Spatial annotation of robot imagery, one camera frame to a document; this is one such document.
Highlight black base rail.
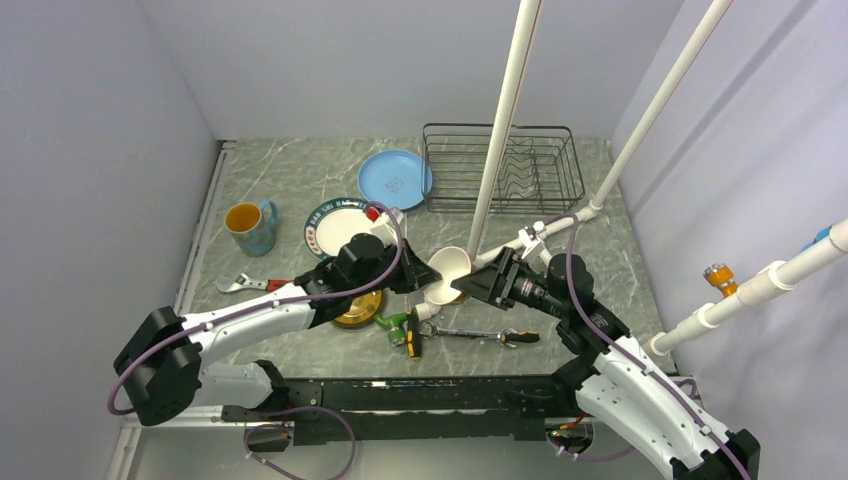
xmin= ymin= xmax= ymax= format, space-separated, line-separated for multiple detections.
xmin=221 ymin=374 xmax=581 ymax=446

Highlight green rimmed white plate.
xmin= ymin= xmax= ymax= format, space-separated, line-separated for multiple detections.
xmin=303 ymin=197 xmax=373 ymax=260

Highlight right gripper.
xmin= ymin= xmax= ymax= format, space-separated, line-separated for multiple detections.
xmin=452 ymin=246 xmax=568 ymax=319

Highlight green pipe fitting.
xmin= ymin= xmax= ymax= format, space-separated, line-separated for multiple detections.
xmin=374 ymin=313 xmax=408 ymax=347

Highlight steel ratchet wrench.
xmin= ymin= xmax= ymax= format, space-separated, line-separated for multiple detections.
xmin=418 ymin=321 xmax=540 ymax=348

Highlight white pvc elbow fitting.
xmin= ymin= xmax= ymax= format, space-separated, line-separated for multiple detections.
xmin=414 ymin=302 xmax=441 ymax=321

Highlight orange valve knob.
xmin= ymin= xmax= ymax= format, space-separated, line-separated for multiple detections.
xmin=703 ymin=263 xmax=738 ymax=298

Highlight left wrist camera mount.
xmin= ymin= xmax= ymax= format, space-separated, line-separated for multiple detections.
xmin=365 ymin=206 xmax=399 ymax=246

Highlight red handled adjustable wrench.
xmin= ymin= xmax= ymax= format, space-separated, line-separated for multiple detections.
xmin=215 ymin=272 xmax=291 ymax=294

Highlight blue butterfly mug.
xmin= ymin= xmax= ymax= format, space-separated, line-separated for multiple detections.
xmin=224 ymin=199 xmax=278 ymax=257

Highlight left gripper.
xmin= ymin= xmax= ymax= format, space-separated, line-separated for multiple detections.
xmin=351 ymin=238 xmax=442 ymax=299

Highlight black wire dish rack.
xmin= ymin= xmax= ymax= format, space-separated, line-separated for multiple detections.
xmin=422 ymin=122 xmax=585 ymax=214

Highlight blue plate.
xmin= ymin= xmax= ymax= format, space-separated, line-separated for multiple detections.
xmin=357 ymin=149 xmax=434 ymax=211

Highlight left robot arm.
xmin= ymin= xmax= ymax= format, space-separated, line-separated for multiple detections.
xmin=108 ymin=234 xmax=442 ymax=426

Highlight yellow brown patterned plate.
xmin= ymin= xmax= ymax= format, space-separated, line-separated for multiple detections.
xmin=332 ymin=290 xmax=384 ymax=330

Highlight black yellow screwdriver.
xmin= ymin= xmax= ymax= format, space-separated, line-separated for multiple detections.
xmin=405 ymin=310 xmax=423 ymax=360

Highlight white pvc pipe frame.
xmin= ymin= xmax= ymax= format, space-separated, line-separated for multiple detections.
xmin=463 ymin=0 xmax=848 ymax=359

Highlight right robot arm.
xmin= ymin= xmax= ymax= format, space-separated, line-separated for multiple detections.
xmin=451 ymin=248 xmax=761 ymax=479

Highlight white ceramic bowl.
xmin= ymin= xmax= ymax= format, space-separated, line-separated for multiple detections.
xmin=423 ymin=246 xmax=472 ymax=306

